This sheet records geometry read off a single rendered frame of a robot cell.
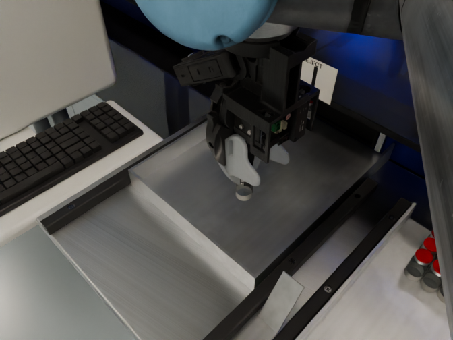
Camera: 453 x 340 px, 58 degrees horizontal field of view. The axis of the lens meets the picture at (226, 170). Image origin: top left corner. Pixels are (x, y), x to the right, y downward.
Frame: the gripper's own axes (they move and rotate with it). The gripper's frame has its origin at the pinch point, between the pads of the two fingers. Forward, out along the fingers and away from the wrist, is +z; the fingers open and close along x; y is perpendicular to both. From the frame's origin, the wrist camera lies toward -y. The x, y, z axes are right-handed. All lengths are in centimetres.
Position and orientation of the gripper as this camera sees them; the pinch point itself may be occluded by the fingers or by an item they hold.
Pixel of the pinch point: (240, 167)
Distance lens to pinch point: 51.2
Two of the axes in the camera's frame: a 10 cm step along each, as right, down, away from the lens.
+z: 0.2, 6.8, 7.3
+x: 7.3, -5.1, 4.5
